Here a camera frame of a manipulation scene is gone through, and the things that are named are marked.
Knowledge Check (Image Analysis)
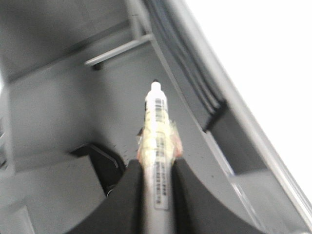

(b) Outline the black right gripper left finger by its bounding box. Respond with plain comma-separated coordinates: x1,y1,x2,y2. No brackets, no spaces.
68,159,143,234

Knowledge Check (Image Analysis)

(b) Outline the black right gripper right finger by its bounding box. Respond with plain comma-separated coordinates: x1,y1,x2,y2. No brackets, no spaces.
172,157,263,234

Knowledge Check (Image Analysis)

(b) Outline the white glossy whiteboard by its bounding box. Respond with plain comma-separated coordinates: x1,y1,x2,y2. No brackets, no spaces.
186,0,312,193

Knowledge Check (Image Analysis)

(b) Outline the dark grey hanging panel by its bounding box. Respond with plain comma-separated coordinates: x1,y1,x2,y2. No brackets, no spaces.
206,103,267,175

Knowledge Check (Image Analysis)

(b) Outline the grey metal stand frame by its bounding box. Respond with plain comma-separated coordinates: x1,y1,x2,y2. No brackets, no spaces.
84,0,266,234

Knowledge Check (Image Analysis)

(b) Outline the grey aluminium whiteboard tray rail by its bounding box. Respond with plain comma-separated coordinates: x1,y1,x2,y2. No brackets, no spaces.
168,0,312,229

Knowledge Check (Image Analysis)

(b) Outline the black floor stand base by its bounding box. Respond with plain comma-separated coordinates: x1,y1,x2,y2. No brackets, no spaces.
70,142,126,196

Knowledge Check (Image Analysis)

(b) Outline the white whiteboard marker black tip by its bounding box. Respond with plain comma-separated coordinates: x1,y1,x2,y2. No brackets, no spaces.
138,79,181,234

